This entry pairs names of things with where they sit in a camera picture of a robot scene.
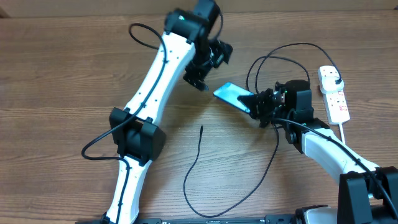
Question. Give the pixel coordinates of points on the white power strip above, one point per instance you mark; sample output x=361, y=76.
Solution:
x=335, y=103

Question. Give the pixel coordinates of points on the white charger adapter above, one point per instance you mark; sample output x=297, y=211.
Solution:
x=331, y=84

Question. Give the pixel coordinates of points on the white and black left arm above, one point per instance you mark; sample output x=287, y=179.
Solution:
x=186, y=51

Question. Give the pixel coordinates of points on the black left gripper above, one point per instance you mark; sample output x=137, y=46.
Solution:
x=222, y=53

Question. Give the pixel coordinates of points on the blue smartphone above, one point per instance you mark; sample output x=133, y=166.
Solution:
x=229, y=93

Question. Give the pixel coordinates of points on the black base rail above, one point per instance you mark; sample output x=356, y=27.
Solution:
x=268, y=219

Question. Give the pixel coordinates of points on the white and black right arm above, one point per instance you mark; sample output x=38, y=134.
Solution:
x=367, y=193

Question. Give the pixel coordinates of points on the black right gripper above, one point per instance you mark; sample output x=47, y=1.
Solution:
x=254, y=102

